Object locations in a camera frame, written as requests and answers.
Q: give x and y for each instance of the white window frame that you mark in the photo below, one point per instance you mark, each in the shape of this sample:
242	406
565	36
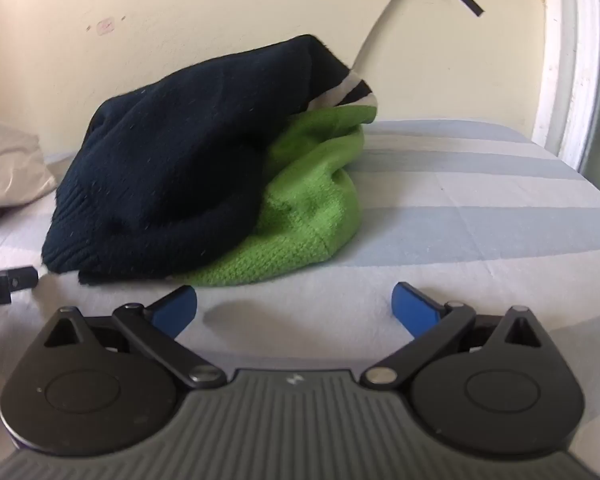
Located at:
565	60

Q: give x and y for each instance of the pink wall sticker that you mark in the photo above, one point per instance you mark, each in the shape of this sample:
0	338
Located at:
105	25

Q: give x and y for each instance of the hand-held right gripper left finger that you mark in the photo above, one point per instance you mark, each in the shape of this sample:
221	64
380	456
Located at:
175	308

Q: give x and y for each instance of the navy green striped knit sweater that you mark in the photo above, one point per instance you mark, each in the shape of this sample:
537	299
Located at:
155	160

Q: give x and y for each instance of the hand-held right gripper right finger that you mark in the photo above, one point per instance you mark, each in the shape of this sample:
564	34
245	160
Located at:
414	310

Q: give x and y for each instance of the white crumpled cloth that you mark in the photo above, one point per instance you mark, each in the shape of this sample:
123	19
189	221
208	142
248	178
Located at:
10	165

